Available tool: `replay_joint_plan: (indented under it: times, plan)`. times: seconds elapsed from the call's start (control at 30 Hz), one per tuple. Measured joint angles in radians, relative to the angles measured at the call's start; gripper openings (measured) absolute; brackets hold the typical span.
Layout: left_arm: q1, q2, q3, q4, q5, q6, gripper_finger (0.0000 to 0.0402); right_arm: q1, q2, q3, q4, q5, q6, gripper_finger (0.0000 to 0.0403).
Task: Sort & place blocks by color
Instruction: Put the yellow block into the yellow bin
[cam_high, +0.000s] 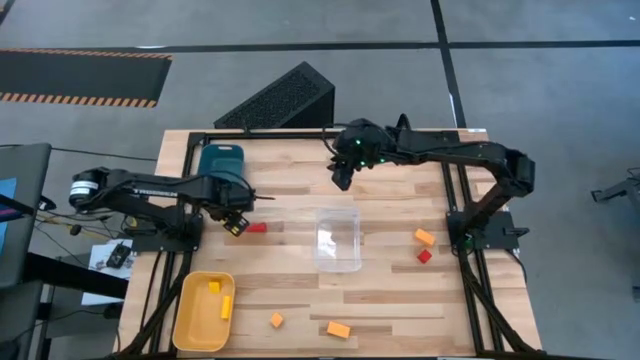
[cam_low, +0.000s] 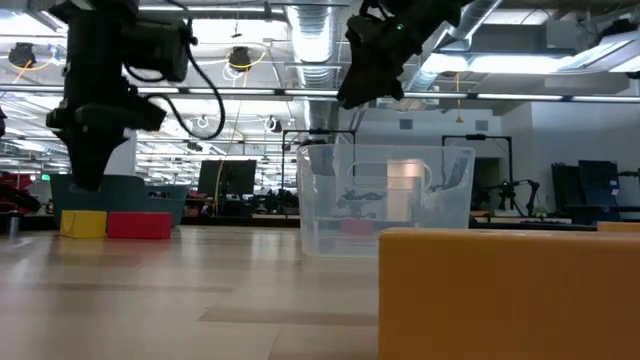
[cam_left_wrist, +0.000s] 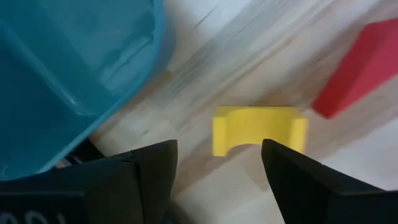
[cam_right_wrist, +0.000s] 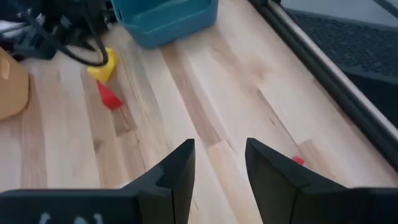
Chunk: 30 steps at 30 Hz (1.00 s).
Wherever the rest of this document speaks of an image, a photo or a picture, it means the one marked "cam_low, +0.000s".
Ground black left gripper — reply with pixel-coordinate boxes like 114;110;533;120
47;97;166;192

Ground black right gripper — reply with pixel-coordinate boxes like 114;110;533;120
337;2;425;110

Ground yellow block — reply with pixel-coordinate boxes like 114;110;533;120
59;209;108;240

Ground red rectangular block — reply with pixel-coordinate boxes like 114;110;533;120
106;211;174;241

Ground pink block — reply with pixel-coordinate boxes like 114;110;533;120
341;218;376;236

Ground orange-yellow block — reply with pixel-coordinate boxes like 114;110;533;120
378;227;640;360
597;221;640;234

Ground white pillar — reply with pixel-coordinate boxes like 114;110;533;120
102;129;138;176

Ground teal plastic bin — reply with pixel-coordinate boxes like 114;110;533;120
49;173;190;231

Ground red machine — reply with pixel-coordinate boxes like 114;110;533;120
0;172;44;214

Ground clear plastic bin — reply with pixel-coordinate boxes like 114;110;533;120
295;144;476;259

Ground black monitor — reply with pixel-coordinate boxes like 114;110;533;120
197;159;258;197

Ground dark blue cabinet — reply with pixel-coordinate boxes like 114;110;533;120
551;159;624;225

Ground silver ceiling duct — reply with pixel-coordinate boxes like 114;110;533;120
414;0;504;92
285;4;351;131

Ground yellow hanging cord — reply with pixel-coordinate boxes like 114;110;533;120
453;72;464;125

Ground ceiling light rail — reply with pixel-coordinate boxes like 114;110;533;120
0;84;640;104

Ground black ceiling cable reel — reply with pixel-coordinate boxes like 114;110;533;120
228;45;254;74
8;42;37;69

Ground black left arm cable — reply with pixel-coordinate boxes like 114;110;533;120
122;17;227;142

